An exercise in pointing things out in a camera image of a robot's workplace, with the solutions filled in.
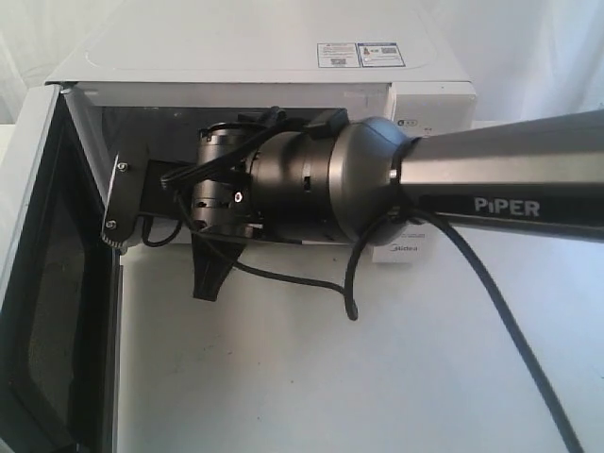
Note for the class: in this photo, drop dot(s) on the white microwave door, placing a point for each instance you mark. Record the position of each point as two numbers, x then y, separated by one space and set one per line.
60 290

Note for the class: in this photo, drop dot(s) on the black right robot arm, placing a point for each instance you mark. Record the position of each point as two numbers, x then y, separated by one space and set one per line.
290 180

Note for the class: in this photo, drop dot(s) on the blue white warning sticker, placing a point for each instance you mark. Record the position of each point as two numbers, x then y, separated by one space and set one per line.
359 55

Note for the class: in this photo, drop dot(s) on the white microwave oven body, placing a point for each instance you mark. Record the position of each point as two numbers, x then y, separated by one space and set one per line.
157 87

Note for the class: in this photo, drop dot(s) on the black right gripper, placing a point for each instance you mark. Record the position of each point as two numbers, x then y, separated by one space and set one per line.
217 208

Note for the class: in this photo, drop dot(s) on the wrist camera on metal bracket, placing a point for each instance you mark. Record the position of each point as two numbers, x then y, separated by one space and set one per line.
135 194

